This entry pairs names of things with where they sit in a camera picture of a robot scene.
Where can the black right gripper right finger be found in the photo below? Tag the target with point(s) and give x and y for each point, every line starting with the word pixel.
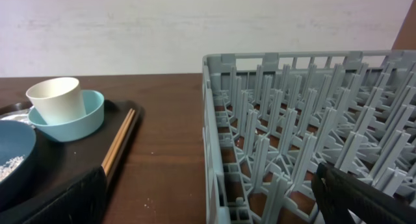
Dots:
pixel 338 194

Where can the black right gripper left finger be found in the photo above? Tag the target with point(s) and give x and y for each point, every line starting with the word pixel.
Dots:
pixel 79 200

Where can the pile of white rice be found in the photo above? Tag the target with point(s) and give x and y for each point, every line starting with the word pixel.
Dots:
pixel 7 168

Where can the grey plastic dishwasher rack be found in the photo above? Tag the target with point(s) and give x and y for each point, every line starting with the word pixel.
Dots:
pixel 271 118

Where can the wooden chopstick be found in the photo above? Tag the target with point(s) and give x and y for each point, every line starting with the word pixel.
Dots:
pixel 119 144
pixel 114 141

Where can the dark brown serving tray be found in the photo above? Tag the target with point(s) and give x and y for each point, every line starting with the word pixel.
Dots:
pixel 56 163

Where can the light blue small bowl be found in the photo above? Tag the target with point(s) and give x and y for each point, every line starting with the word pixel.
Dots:
pixel 76 129

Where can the cream paper cup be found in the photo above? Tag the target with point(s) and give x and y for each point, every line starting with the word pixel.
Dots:
pixel 58 100

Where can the silver foil wrapper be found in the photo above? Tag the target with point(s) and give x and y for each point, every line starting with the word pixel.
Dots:
pixel 16 114

